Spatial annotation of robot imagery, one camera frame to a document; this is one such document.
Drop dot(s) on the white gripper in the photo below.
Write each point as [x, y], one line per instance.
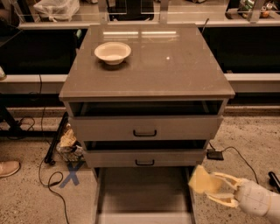
[253, 197]

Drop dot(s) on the yellow sponge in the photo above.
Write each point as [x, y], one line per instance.
[202, 182]

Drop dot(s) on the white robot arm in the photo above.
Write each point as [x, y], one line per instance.
[273, 215]

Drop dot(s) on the bottom grey drawer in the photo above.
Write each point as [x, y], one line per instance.
[149, 195]

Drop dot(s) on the grey drawer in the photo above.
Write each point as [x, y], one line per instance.
[164, 152]
[173, 120]
[149, 195]

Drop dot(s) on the grey drawer cabinet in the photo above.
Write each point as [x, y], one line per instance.
[168, 62]

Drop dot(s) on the middle grey drawer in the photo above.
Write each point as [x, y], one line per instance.
[164, 152]

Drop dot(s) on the top grey drawer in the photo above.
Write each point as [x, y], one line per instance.
[173, 120]

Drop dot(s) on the black foot pedal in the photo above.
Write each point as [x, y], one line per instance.
[214, 155]

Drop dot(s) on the black device right floor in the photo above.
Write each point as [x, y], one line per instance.
[274, 181]

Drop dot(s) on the crumpled snack bags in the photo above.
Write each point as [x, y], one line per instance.
[68, 147]

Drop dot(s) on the white bowl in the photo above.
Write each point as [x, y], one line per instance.
[112, 53]

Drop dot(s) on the black bar on floor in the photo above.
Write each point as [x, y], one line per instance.
[49, 155]

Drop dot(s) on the tan shoe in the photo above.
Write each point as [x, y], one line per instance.
[8, 168]

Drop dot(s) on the clear plastic bag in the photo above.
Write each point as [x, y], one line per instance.
[57, 9]

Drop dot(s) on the black middle drawer handle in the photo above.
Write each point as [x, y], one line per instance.
[144, 163]

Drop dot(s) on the black drawer handle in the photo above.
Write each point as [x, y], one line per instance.
[145, 134]
[144, 163]

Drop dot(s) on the black top drawer handle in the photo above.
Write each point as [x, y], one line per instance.
[145, 134]

